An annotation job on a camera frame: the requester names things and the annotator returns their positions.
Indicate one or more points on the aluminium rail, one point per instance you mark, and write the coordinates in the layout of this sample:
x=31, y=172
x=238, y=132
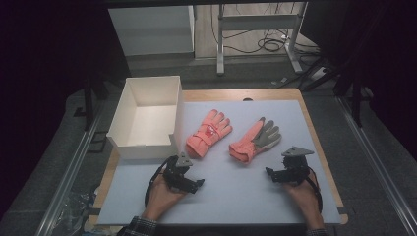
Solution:
x=377, y=164
x=70, y=173

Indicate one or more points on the white power strip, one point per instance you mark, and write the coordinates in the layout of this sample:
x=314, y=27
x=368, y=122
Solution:
x=318, y=73

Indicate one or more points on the clear plastic bag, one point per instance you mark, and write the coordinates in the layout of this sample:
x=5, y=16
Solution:
x=78, y=209

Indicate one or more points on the dark curtain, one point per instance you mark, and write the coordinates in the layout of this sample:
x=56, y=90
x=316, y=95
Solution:
x=380, y=59

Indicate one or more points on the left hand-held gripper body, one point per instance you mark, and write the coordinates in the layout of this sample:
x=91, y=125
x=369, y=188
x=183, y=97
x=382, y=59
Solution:
x=177, y=173

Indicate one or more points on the white metal desk frame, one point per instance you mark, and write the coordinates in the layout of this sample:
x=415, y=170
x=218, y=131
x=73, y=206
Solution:
x=259, y=23

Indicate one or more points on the black metal stand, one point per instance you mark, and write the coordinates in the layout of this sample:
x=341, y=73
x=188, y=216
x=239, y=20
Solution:
x=355, y=98
x=89, y=101

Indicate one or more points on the pink glove with red patch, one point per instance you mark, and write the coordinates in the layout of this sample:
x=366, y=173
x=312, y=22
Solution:
x=206, y=134

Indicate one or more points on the white cabinet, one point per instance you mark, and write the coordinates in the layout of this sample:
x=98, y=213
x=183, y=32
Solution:
x=150, y=29

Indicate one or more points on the white cardboard box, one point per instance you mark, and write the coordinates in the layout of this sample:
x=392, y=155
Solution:
x=147, y=121

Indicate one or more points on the person's right plaid sleeve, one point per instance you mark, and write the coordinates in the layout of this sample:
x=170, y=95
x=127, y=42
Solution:
x=317, y=232

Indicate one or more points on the person's right hand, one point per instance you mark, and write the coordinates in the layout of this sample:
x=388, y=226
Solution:
x=305, y=200

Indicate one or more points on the person's plaid sleeve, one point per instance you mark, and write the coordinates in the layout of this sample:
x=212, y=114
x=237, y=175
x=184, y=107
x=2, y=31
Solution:
x=317, y=232
x=139, y=226

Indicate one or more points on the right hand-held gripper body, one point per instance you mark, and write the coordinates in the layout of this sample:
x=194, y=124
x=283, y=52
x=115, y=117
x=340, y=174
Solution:
x=295, y=170

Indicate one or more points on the pink glove with grey palm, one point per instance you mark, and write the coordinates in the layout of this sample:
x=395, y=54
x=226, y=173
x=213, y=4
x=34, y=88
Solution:
x=252, y=142

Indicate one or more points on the person's left plaid sleeve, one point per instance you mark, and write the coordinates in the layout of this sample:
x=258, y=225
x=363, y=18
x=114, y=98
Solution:
x=139, y=226

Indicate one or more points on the person's left hand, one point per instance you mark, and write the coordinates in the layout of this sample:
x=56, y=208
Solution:
x=162, y=200

